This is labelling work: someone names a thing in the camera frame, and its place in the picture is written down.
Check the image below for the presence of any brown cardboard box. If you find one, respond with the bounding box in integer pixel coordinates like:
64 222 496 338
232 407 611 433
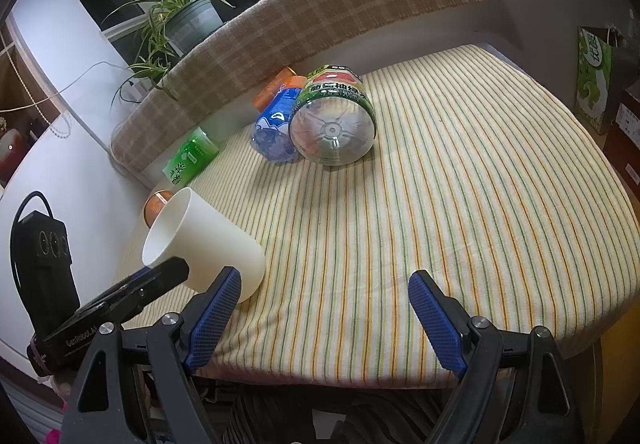
602 74 640 197

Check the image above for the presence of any clear blue-label bottle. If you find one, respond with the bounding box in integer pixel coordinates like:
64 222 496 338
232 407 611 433
250 86 302 164

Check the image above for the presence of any striped bed sheet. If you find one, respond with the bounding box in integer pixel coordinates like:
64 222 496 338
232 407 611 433
112 44 634 384

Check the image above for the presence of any dark striped cloth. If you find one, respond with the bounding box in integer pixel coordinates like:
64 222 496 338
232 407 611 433
220 389 451 444

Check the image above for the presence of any orange bottle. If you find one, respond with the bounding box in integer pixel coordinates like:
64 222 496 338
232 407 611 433
251 67 307 113

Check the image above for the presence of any grey plant pot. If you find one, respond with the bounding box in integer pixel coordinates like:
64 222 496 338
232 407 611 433
165 0 225 56

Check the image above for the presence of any black power strip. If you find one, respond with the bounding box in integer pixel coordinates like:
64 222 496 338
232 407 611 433
11 191 81 341

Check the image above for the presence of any green paper bag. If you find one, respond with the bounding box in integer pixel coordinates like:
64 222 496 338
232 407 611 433
575 25 627 135

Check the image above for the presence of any orange can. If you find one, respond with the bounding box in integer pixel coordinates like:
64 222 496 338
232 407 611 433
143 190 175 228

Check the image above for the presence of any white cable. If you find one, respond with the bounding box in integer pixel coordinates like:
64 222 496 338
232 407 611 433
0 60 129 114

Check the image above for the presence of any red-brown jar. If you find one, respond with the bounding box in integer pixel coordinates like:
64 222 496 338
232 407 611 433
0 129 27 186

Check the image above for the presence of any green spider plant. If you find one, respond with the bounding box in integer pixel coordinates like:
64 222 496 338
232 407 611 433
102 0 237 106

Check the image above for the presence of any white cup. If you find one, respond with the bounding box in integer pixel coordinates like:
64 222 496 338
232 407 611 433
142 187 266 305

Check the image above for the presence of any large clear green-label bottle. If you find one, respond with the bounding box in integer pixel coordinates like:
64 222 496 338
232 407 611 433
289 64 377 167

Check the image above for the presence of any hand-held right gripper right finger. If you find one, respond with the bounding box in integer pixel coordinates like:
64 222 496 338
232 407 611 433
407 269 587 444

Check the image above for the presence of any green packet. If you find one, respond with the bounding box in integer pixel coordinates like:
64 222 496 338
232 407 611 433
161 126 221 186

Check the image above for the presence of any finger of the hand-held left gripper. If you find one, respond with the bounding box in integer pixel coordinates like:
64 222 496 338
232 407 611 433
107 257 190 309

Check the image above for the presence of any plaid blanket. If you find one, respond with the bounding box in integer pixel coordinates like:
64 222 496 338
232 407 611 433
110 0 489 175

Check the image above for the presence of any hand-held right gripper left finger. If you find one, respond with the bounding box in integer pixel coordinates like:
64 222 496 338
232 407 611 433
60 266 242 444

